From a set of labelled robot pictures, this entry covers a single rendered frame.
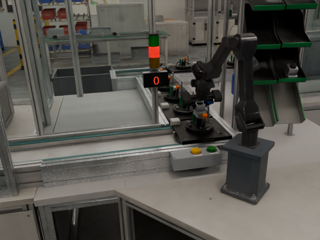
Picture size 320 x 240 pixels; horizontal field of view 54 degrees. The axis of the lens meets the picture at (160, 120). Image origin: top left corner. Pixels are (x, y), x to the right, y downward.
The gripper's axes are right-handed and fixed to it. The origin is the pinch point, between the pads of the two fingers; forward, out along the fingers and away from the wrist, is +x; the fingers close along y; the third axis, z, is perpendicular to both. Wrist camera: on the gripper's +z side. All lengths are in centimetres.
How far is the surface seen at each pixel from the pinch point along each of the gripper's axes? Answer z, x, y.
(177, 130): -7.2, 10.2, 10.7
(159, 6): 858, 589, -184
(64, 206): -37, 9, 64
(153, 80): 13.1, -4.0, 20.2
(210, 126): -9.8, 6.0, -4.1
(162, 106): 20.0, 27.9, 11.5
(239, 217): -58, -11, 2
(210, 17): 105, 35, -42
